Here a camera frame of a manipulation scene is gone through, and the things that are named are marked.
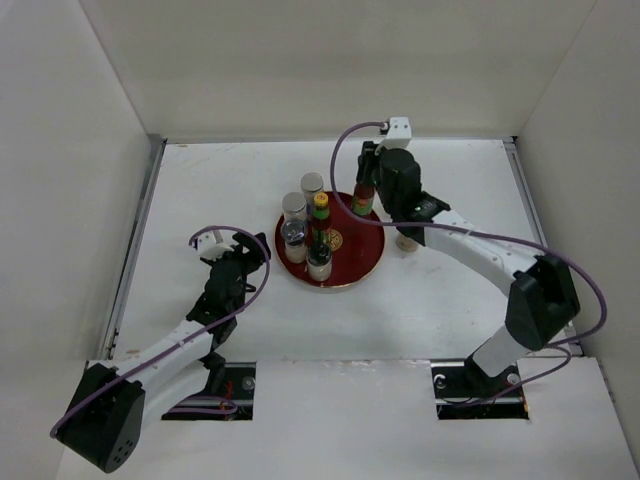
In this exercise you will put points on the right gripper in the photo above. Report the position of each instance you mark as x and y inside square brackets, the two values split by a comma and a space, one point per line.
[372, 154]

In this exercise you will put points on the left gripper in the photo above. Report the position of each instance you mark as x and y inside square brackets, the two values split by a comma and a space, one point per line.
[255, 255]

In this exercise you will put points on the green-label sauce bottle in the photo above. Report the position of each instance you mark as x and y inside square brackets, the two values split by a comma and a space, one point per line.
[321, 218]
[363, 196]

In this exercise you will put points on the black-lid seasoning jar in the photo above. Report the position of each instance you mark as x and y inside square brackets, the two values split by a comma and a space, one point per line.
[406, 244]

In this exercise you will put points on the white bead jar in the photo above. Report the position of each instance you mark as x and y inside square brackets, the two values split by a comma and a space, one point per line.
[294, 207]
[311, 184]

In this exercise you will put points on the black-top grinder bottle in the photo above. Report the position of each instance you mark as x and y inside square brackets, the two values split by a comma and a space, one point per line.
[294, 233]

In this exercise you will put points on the small black-capped powder bottle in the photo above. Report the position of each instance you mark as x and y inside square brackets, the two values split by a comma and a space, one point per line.
[319, 262]

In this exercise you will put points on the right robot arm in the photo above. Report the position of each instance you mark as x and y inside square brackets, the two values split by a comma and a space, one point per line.
[541, 296]

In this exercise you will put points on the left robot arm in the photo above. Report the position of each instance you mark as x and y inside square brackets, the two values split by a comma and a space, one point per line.
[113, 403]

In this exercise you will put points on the red round tray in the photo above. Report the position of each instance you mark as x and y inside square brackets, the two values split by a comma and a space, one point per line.
[356, 250]

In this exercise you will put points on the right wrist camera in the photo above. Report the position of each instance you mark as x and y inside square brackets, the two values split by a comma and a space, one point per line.
[396, 133]

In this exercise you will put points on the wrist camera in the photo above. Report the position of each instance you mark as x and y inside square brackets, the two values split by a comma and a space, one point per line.
[396, 133]
[209, 244]

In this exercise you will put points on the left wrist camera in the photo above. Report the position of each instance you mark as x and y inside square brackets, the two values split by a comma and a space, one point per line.
[209, 244]

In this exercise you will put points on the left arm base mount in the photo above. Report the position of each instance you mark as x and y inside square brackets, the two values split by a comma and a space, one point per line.
[227, 396]

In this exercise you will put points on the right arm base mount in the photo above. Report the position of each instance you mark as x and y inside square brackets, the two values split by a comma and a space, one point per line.
[461, 394]

